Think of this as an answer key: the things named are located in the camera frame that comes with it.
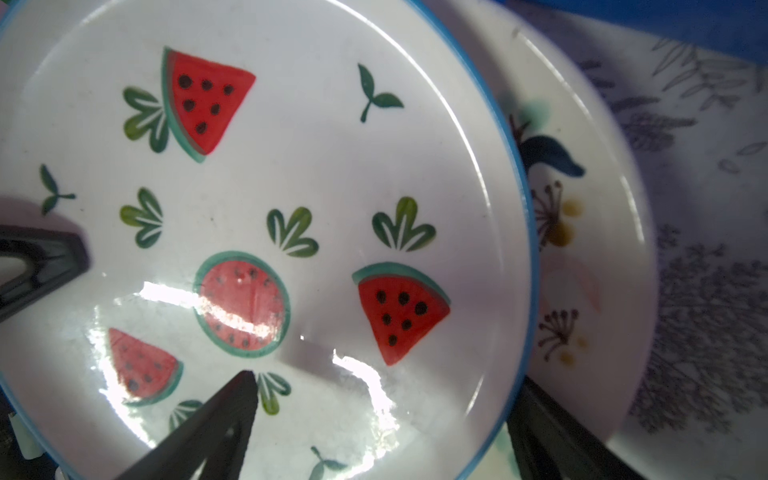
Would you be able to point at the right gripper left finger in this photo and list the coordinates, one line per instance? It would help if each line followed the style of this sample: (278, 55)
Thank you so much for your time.
(213, 441)

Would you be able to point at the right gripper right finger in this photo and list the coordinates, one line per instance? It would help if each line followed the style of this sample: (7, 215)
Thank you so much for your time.
(549, 443)

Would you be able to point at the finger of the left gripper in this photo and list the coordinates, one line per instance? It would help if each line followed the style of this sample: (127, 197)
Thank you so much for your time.
(51, 258)

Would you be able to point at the cream floral plate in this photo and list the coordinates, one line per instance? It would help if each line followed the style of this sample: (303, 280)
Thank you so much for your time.
(598, 279)

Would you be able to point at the white watermelon plate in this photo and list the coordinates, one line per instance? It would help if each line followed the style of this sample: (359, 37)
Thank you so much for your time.
(323, 193)

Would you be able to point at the blue plastic bin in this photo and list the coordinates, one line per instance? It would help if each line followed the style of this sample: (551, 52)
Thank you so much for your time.
(734, 27)

